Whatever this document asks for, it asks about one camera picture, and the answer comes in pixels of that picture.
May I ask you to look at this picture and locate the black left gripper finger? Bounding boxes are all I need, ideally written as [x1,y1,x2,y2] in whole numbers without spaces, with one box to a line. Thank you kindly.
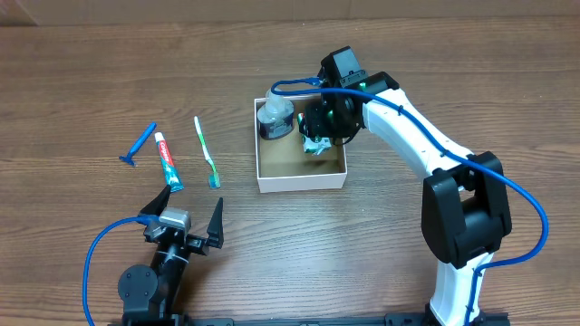
[139,185,171,216]
[207,197,224,249]

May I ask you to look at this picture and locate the red green toothpaste tube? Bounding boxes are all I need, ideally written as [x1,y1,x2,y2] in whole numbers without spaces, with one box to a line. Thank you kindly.
[154,132,184,193]

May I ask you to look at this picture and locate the green soap bar packet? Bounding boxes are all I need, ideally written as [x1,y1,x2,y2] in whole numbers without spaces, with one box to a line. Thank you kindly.
[297,113,332,156]

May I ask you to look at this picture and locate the green white toothbrush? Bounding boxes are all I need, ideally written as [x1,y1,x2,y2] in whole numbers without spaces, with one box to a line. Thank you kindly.
[194,116,221,188]

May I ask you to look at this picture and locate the blue disposable razor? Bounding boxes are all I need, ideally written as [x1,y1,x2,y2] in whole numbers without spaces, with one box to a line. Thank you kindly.
[119,122,157,167]

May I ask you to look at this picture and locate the clear sanitizer bottle dark label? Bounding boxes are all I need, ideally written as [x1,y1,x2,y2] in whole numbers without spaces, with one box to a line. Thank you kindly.
[256,91,295,140]

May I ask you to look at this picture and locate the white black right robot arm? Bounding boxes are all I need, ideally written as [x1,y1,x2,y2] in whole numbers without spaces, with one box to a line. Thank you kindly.
[299,72,512,325]

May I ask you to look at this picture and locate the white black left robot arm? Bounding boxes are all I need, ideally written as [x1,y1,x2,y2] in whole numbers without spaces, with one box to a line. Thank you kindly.
[118,186,224,325]

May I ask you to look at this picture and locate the white cardboard box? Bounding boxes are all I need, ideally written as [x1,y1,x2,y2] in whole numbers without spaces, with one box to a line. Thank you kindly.
[254,119,348,193]

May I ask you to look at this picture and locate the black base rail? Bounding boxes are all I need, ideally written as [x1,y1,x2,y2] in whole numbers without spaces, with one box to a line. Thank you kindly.
[108,312,513,326]

